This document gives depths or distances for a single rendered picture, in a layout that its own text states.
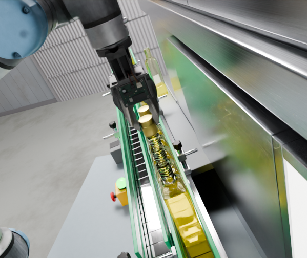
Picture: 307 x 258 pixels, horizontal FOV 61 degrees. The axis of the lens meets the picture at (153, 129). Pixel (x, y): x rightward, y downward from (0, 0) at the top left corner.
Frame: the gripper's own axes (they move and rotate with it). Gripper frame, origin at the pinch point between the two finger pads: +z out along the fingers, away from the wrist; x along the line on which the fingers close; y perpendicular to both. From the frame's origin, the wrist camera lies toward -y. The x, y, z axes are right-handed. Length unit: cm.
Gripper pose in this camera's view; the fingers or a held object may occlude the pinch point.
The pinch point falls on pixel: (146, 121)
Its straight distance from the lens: 62.6
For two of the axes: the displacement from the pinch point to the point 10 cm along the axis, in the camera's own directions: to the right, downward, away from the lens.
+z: 3.3, 7.9, 5.2
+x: 9.3, -3.7, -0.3
